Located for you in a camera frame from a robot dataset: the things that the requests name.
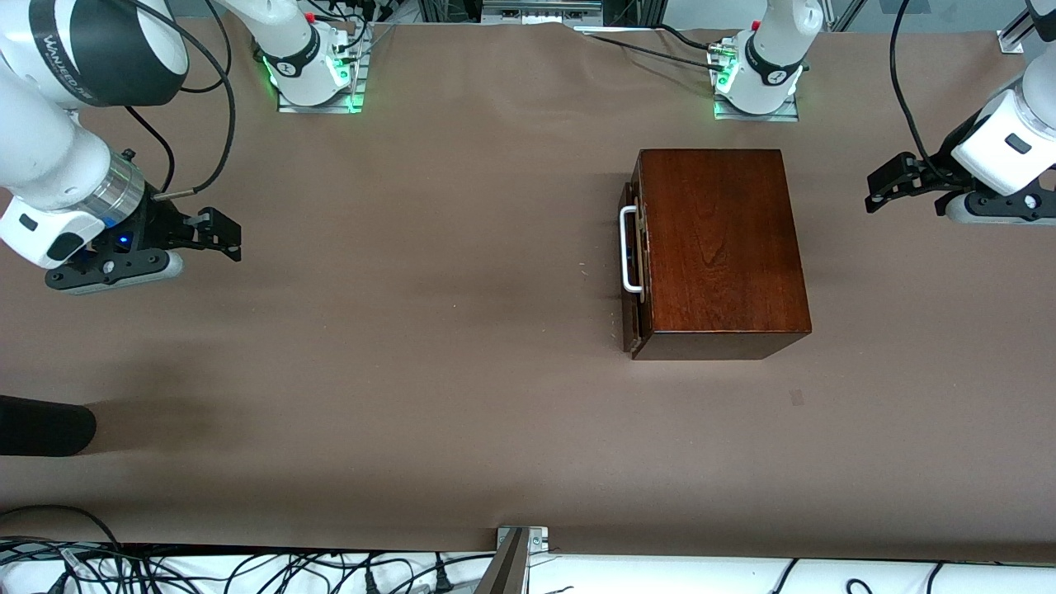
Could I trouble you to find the dark brown wooden cabinet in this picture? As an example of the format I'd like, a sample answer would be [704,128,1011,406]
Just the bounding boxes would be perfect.
[631,148,812,361]

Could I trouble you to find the black cylinder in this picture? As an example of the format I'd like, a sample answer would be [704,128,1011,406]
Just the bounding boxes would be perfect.
[0,394,97,457]

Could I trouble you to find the brown table cover sheet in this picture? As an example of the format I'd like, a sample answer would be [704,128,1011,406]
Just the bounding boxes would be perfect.
[0,23,1056,566]

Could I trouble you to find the dark equipment rack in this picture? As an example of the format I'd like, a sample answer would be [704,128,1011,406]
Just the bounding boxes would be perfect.
[417,0,661,27]

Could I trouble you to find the grey metal beam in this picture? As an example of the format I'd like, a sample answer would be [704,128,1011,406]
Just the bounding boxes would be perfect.
[477,528,529,594]

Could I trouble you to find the short black arm cable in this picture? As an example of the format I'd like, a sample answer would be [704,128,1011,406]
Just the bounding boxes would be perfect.
[124,106,176,192]

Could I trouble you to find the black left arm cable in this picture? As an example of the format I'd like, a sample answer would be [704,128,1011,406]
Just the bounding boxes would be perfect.
[889,0,958,178]

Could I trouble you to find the long black arm cable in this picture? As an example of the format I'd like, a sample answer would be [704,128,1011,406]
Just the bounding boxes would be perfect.
[124,0,238,199]

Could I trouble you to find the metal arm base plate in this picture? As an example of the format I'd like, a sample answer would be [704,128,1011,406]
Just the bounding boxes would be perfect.
[713,37,800,123]
[276,23,365,115]

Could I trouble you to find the aluminium frame profile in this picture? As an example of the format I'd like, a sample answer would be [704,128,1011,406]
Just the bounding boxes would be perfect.
[997,15,1036,55]

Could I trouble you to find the black base cable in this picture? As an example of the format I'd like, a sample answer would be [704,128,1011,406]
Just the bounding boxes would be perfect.
[582,33,727,64]
[656,23,728,52]

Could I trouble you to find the black looped cable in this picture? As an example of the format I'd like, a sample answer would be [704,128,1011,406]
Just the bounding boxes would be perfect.
[0,505,125,594]

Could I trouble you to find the small metal bracket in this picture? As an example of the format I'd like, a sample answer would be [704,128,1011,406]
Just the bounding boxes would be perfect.
[496,526,549,552]

